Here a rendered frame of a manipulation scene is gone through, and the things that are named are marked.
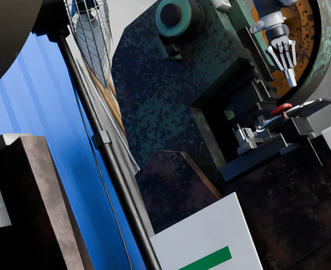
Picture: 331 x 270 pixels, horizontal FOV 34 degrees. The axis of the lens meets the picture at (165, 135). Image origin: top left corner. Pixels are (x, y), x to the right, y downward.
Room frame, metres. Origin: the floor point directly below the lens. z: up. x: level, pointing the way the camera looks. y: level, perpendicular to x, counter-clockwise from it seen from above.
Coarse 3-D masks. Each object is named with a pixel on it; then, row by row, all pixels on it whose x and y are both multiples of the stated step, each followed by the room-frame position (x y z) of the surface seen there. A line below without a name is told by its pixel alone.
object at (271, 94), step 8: (256, 64) 2.28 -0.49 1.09; (256, 72) 2.24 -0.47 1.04; (256, 80) 2.17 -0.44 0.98; (264, 80) 2.28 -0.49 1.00; (240, 88) 2.19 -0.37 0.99; (248, 88) 2.17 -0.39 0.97; (256, 88) 2.17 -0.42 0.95; (264, 88) 2.17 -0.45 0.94; (272, 88) 2.22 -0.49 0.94; (232, 96) 2.22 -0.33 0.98; (240, 96) 2.20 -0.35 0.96; (248, 96) 2.18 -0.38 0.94; (256, 96) 2.17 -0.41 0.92; (264, 96) 2.18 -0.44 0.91; (272, 96) 2.19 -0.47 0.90; (232, 104) 2.22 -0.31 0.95; (240, 104) 2.21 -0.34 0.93; (248, 104) 2.19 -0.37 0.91; (240, 112) 2.22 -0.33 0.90
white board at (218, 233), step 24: (192, 216) 2.20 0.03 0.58; (216, 216) 2.13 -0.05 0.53; (240, 216) 2.07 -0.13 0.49; (168, 240) 2.26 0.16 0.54; (192, 240) 2.20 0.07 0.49; (216, 240) 2.14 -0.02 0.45; (240, 240) 2.08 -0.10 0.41; (168, 264) 2.26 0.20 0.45; (192, 264) 2.20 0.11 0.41; (216, 264) 2.14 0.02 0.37; (240, 264) 2.08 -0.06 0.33
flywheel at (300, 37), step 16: (304, 0) 2.37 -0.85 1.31; (256, 16) 2.53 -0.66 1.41; (288, 16) 2.46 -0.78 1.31; (304, 16) 2.39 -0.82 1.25; (304, 32) 2.41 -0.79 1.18; (320, 32) 2.45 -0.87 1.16; (288, 48) 2.49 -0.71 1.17; (304, 48) 2.43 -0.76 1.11; (304, 64) 2.44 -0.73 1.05; (304, 80) 2.53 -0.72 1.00; (288, 96) 2.58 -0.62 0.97
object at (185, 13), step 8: (168, 0) 1.99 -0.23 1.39; (176, 0) 1.98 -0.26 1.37; (184, 0) 1.96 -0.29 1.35; (160, 8) 2.02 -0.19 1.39; (168, 8) 1.98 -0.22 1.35; (176, 8) 1.96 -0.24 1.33; (184, 8) 1.97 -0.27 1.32; (160, 16) 2.00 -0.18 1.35; (168, 16) 1.99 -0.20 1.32; (176, 16) 1.97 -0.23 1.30; (184, 16) 1.98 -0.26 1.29; (160, 24) 2.04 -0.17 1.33; (168, 24) 1.99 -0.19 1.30; (176, 24) 2.00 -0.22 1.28; (184, 24) 1.99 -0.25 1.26; (160, 32) 2.05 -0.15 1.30; (168, 32) 2.03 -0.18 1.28; (176, 32) 2.01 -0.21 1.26
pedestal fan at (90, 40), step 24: (48, 0) 1.53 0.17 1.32; (72, 0) 1.76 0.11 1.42; (96, 0) 1.75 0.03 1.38; (48, 24) 1.57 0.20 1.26; (72, 24) 1.51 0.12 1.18; (96, 24) 1.70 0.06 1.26; (96, 48) 1.46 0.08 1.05; (72, 72) 1.58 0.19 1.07; (96, 72) 1.67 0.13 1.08; (96, 120) 1.58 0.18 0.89; (96, 144) 1.58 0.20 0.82; (120, 168) 1.59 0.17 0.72; (120, 192) 1.58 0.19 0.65; (144, 240) 1.58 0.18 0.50; (144, 264) 1.59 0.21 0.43
